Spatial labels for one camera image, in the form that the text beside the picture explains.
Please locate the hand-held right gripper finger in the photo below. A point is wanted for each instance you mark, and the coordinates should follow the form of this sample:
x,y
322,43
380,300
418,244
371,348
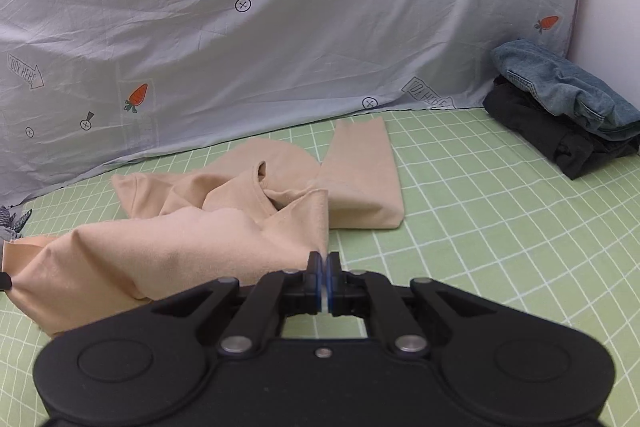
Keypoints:
x,y
328,288
316,288

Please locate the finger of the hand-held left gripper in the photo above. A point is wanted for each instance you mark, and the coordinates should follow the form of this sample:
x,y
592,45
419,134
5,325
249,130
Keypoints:
x,y
4,281

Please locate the beige long-sleeved garment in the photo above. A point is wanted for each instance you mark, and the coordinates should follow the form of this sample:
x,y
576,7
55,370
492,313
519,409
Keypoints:
x,y
200,247

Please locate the grey patterned cloth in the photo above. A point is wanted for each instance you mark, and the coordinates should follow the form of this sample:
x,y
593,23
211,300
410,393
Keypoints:
x,y
11,223

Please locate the green checked bed sheet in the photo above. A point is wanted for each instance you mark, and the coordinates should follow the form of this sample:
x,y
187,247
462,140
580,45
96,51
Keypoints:
x,y
500,227

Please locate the grey carrot-print sheet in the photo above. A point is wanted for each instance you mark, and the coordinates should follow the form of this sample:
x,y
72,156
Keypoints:
x,y
280,37

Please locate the folded black garment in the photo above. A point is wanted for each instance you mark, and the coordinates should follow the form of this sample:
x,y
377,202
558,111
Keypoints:
x,y
540,127

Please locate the folded blue jeans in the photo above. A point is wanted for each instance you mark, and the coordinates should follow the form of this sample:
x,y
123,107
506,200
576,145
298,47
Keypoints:
x,y
560,82

